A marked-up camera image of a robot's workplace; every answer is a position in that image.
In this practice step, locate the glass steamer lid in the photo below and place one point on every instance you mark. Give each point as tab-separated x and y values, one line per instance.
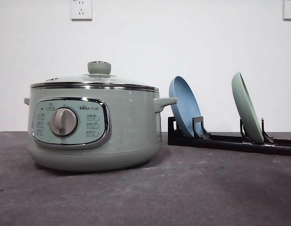
99	77

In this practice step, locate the green plate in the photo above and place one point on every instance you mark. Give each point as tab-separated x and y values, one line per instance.
247	109

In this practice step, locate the black plate rack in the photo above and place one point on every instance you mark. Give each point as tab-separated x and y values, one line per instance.
245	142

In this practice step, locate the blue plate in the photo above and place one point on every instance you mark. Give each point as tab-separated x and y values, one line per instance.
188	104

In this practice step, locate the green electric steamer pot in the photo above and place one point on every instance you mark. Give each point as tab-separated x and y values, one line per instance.
95	131

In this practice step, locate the white wall socket left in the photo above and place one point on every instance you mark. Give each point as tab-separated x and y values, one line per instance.
81	10

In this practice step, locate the white wall socket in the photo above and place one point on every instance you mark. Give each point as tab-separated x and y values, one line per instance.
285	11
81	10

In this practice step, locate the white wall socket right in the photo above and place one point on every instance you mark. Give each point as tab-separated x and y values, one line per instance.
285	11

